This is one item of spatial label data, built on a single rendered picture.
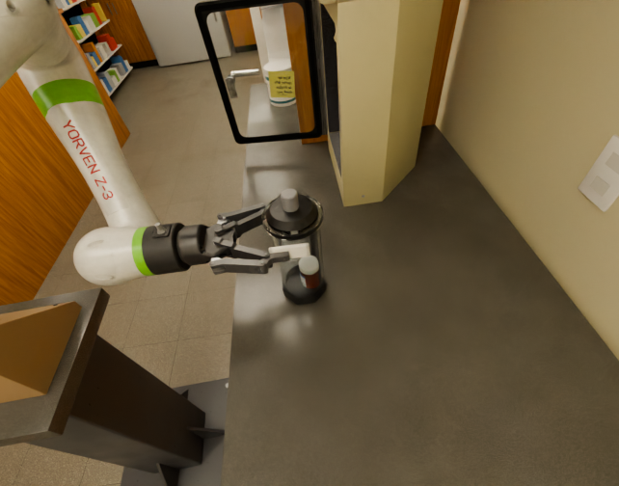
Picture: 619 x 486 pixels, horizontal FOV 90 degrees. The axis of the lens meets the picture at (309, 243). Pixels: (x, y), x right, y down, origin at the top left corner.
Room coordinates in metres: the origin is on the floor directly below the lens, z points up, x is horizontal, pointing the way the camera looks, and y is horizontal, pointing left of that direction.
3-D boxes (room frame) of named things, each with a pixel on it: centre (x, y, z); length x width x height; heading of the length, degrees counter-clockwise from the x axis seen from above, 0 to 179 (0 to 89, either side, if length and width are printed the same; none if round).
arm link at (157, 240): (0.41, 0.26, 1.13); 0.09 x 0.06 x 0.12; 179
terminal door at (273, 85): (0.99, 0.05, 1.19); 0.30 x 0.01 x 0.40; 82
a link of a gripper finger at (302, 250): (0.36, 0.04, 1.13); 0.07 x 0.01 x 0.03; 88
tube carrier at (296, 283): (0.41, 0.02, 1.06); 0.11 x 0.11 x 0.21
